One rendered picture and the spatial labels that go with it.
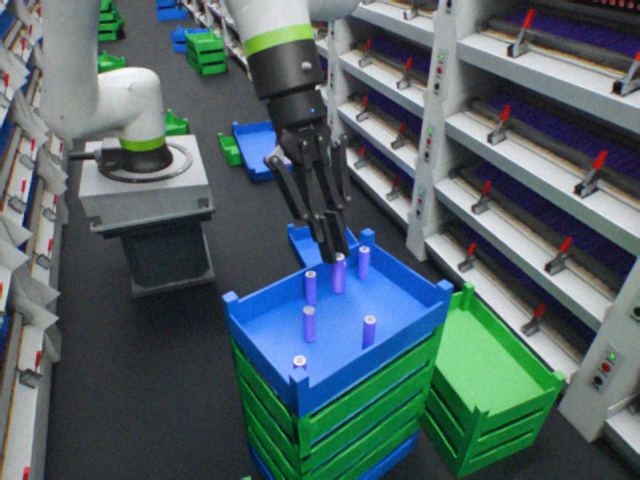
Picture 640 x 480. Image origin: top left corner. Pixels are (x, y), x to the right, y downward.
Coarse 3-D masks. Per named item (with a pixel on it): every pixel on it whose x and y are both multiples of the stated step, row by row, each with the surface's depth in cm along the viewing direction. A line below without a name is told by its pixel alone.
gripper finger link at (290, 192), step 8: (264, 160) 60; (272, 160) 59; (280, 160) 59; (280, 168) 59; (280, 176) 60; (288, 176) 60; (280, 184) 61; (288, 184) 60; (288, 192) 61; (296, 192) 61; (288, 200) 62; (296, 200) 61; (296, 208) 62; (304, 208) 62; (304, 216) 62
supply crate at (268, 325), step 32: (352, 256) 85; (384, 256) 83; (288, 288) 78; (320, 288) 82; (352, 288) 82; (384, 288) 82; (416, 288) 79; (448, 288) 71; (256, 320) 76; (288, 320) 76; (320, 320) 76; (352, 320) 76; (384, 320) 76; (416, 320) 69; (256, 352) 66; (288, 352) 70; (320, 352) 70; (352, 352) 70; (384, 352) 68; (288, 384) 60; (320, 384) 61
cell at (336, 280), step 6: (342, 258) 66; (336, 264) 66; (342, 264) 67; (336, 270) 67; (342, 270) 67; (336, 276) 68; (342, 276) 68; (330, 282) 69; (336, 282) 68; (342, 282) 69; (330, 288) 70; (336, 288) 69
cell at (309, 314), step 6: (306, 312) 68; (312, 312) 68; (306, 318) 68; (312, 318) 68; (306, 324) 69; (312, 324) 69; (306, 330) 70; (312, 330) 70; (306, 336) 71; (312, 336) 71
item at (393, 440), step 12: (408, 420) 94; (420, 420) 93; (252, 432) 89; (396, 432) 89; (408, 432) 92; (252, 444) 91; (384, 444) 87; (396, 444) 91; (264, 456) 87; (372, 456) 86; (384, 456) 90; (276, 468) 83; (348, 468) 88; (360, 468) 85
